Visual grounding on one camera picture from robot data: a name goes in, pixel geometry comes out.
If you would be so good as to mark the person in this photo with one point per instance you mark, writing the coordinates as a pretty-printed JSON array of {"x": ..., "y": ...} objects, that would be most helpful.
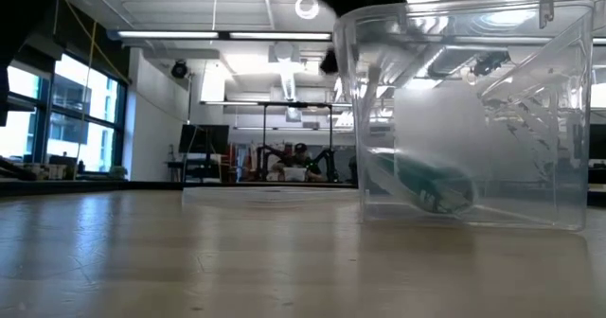
[{"x": 298, "y": 162}]

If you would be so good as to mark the black computer monitor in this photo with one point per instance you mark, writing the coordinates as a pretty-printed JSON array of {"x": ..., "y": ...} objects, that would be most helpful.
[
  {"x": 203, "y": 139},
  {"x": 597, "y": 140}
]

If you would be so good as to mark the black background rig frame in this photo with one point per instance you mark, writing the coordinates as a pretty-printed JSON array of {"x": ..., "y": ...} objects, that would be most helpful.
[{"x": 296, "y": 104}]

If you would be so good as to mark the green elastic bandage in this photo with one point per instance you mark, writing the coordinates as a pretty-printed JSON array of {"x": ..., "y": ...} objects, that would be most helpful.
[{"x": 435, "y": 185}]

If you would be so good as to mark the black ceiling spotlight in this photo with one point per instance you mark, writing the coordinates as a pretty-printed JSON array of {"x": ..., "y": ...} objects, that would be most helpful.
[
  {"x": 329, "y": 62},
  {"x": 179, "y": 70},
  {"x": 490, "y": 63}
]

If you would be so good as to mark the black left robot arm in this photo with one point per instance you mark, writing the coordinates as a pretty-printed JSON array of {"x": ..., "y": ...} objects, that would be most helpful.
[{"x": 23, "y": 15}]

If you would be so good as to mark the clear plastic container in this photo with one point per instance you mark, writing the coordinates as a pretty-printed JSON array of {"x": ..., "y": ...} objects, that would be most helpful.
[{"x": 521, "y": 119}]

